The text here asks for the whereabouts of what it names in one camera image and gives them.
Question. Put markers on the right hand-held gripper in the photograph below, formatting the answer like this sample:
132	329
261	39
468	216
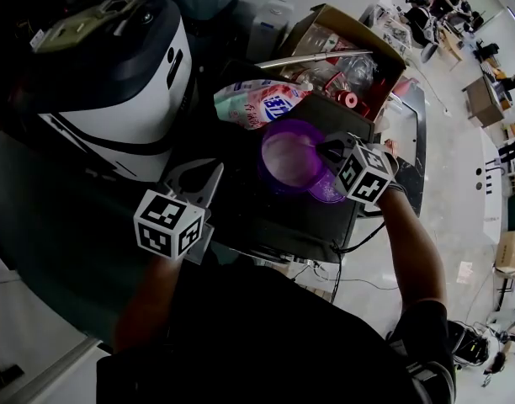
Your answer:
367	175

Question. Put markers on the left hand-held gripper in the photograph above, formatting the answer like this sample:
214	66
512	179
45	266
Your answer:
165	225

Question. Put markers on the white powder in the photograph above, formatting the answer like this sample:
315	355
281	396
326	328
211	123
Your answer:
289	158

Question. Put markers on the person's right forearm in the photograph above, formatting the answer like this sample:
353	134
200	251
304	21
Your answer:
413	246

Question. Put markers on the person's left forearm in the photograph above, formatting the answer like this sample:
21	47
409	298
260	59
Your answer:
148	301

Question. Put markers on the pink detergent refill pouch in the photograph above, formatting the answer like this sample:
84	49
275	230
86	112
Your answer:
249	103

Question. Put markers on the purple plastic lid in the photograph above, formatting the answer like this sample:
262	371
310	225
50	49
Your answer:
325	192

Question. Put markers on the red plastic reel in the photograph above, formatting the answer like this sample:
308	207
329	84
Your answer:
350	99

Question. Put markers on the purple plastic tub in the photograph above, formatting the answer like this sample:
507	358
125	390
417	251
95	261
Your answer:
278	183

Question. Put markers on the clear crumpled plastic bag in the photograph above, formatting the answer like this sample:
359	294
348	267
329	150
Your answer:
358	72

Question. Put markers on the black marble sink cabinet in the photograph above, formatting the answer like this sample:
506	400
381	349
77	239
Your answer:
413	183

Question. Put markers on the black washing machine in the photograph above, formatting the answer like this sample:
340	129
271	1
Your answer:
291	221

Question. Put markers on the pink plastic jug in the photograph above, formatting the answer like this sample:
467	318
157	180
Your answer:
407	86

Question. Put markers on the silver metal tube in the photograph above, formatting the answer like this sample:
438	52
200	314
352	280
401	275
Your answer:
299	59

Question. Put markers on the open brown cardboard box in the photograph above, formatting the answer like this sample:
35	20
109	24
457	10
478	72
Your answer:
358	28

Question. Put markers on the white crate of small parts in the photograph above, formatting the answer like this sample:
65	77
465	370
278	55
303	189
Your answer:
392	28

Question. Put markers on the small white appliance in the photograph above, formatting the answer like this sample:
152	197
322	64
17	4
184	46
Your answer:
268	28

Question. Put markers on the brown wooden desk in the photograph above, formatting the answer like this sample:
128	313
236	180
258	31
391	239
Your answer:
484	103

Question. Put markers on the white bathtub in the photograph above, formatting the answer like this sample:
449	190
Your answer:
491	208

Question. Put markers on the closed cardboard box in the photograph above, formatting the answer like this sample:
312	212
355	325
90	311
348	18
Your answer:
510	255

